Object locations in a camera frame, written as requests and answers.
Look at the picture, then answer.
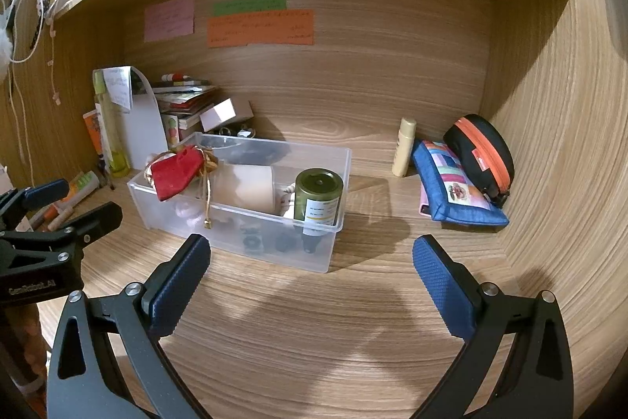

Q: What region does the blue patchwork pouch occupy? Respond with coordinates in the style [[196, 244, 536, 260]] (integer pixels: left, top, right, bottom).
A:
[[411, 139, 510, 226]]

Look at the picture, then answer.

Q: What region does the small white cardboard box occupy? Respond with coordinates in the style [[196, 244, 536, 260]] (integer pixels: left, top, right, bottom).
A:
[[199, 97, 253, 132]]

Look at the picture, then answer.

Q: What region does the white plastic wrapper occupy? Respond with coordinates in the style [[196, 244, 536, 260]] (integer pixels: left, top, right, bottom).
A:
[[174, 198, 208, 224]]

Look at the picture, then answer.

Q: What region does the cream lotion bottle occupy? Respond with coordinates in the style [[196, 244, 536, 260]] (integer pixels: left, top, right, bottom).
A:
[[391, 117, 418, 177]]

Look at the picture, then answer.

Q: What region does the black ring-shaped item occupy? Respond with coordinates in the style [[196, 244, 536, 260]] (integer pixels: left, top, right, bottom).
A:
[[239, 225, 267, 254]]

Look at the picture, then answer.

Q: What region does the white cord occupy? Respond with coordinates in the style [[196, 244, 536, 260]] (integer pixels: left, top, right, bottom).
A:
[[6, 0, 63, 165]]

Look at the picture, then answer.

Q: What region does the stack of books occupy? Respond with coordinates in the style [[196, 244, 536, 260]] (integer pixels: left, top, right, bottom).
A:
[[150, 73, 219, 130]]

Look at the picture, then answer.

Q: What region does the wooden desktop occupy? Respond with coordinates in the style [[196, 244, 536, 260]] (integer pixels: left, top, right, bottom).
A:
[[29, 105, 540, 419]]

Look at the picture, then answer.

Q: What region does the fruit print booklet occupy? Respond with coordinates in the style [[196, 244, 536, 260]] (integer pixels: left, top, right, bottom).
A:
[[161, 113, 181, 150]]

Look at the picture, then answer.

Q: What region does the green paper note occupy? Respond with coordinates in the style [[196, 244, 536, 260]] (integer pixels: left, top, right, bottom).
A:
[[212, 0, 288, 17]]

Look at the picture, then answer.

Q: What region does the orange paper note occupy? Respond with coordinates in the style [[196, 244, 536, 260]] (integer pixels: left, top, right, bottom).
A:
[[206, 9, 316, 49]]

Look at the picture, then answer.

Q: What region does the clear plastic storage box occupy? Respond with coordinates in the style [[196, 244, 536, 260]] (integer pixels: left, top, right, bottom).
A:
[[126, 132, 353, 273]]

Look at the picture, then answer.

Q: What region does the black orange zip case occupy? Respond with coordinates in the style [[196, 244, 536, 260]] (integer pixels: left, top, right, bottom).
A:
[[443, 113, 515, 209]]

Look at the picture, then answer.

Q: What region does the green jar with yellow label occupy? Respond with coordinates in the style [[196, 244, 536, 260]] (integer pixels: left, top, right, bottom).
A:
[[293, 168, 344, 236]]

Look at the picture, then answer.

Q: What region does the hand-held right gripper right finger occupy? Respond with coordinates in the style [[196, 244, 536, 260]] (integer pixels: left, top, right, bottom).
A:
[[411, 233, 575, 419]]

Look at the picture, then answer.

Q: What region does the white round plastic container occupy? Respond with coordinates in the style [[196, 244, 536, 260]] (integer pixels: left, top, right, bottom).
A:
[[216, 163, 276, 216]]

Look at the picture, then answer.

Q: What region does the white paper sheet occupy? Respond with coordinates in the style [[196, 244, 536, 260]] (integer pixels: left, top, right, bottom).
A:
[[118, 70, 170, 169]]

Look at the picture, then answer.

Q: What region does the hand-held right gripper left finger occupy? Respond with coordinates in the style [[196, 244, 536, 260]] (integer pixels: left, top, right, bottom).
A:
[[46, 232, 213, 419]]

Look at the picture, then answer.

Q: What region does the printed paper sheet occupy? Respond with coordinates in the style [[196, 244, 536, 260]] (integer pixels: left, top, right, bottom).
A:
[[100, 66, 134, 113]]

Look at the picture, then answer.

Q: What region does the dark item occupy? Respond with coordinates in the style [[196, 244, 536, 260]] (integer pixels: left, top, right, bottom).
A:
[[216, 138, 286, 165]]

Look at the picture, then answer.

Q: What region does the yellow-green bottle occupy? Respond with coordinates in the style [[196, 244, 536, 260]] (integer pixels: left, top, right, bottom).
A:
[[93, 70, 131, 178]]

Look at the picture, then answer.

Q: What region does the red pouch with gold ribbon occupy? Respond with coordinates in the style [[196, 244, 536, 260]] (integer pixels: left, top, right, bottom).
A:
[[144, 144, 221, 229]]

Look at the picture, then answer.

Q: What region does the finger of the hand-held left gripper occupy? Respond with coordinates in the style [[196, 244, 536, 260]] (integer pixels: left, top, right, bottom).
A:
[[18, 178, 70, 210], [48, 201, 123, 249]]

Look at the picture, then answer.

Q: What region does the green orange packet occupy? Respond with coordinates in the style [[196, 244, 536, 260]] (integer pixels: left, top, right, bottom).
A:
[[61, 171, 102, 205]]

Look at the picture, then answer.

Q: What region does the pink paper note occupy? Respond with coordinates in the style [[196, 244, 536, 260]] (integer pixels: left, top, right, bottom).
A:
[[144, 0, 196, 43]]

